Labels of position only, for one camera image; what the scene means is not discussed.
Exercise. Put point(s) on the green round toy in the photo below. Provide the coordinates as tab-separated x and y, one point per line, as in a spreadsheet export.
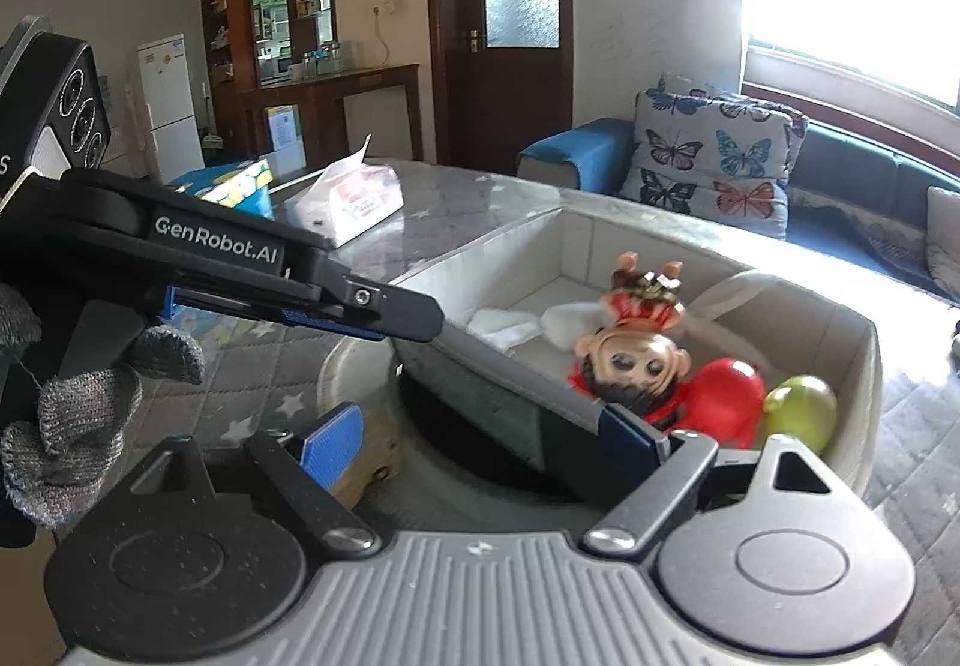
802	411

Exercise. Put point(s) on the wooden sideboard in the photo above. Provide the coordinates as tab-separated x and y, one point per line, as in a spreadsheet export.
337	111

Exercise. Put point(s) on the wooden display cabinet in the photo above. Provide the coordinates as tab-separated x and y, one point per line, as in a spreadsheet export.
240	21

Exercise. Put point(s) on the blue tissue box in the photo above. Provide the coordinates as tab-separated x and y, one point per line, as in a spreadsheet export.
240	182

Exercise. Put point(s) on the plain white pillow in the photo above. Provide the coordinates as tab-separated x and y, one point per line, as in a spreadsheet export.
945	238

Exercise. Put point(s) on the beige plush toy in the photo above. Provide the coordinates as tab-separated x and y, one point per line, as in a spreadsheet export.
375	448

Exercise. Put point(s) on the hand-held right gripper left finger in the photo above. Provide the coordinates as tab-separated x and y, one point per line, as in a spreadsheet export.
334	441

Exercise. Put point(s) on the brown wooden door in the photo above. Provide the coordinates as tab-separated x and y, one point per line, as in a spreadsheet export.
510	103

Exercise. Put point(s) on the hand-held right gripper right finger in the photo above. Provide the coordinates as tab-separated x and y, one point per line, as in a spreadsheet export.
634	432

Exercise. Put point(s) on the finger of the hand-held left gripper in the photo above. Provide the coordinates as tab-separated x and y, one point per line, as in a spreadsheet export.
390	310

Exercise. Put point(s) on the white tissue pack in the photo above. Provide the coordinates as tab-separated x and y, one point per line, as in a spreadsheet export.
352	201

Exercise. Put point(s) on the butterfly print pillow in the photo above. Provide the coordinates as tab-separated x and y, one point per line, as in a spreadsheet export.
679	87
697	163

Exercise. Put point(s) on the red round toy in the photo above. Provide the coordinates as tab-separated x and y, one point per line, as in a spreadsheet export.
720	396

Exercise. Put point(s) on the person's left hand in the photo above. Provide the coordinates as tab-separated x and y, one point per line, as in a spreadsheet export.
75	411

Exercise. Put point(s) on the wall socket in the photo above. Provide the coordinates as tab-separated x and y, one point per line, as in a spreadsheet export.
385	7

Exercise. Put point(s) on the white plush rabbit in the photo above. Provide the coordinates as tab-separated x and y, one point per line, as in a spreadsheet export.
510	327

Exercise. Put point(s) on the black-haired doll figure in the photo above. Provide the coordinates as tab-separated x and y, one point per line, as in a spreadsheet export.
637	358

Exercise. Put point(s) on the blue sofa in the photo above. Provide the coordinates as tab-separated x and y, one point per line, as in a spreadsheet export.
577	148

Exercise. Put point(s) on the cardboard box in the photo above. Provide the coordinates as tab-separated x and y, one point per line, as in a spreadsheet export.
825	336

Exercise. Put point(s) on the white refrigerator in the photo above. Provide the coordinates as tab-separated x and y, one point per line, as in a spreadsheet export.
169	103

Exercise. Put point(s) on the star-patterned quilted desktop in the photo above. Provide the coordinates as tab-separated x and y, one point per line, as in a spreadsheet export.
442	208

